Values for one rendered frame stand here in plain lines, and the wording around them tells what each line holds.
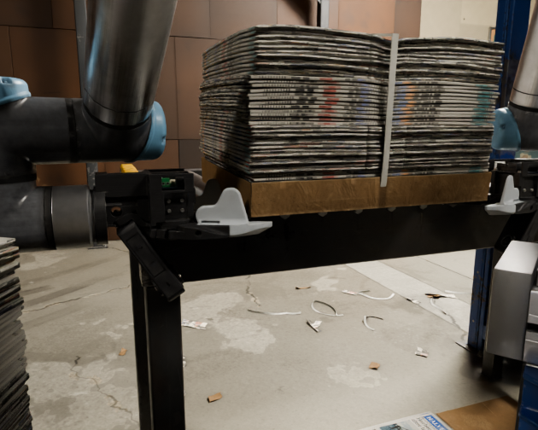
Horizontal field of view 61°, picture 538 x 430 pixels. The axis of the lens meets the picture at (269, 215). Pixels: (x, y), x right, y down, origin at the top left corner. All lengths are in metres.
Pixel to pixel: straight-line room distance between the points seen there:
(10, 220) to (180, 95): 3.36
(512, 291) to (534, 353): 0.06
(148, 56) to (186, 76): 3.42
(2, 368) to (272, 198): 0.33
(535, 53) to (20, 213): 0.77
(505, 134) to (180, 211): 0.58
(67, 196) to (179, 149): 3.31
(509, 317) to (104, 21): 0.46
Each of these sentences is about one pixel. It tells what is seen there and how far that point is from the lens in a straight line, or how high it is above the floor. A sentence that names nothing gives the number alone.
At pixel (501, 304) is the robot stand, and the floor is 0.74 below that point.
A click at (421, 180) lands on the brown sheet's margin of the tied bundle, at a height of 0.83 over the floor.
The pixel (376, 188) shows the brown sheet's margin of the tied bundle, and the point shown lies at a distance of 0.63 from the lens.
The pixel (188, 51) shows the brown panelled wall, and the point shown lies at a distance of 3.91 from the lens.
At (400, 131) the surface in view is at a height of 0.90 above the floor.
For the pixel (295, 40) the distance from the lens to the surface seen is 0.57.
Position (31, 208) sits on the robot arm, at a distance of 0.56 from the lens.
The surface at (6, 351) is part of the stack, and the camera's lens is 0.41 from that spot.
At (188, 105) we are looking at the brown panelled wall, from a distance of 3.87.
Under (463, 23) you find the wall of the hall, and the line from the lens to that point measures 5.32.
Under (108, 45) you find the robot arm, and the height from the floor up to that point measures 0.98.
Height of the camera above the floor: 0.91
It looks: 11 degrees down
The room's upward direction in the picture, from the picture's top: straight up
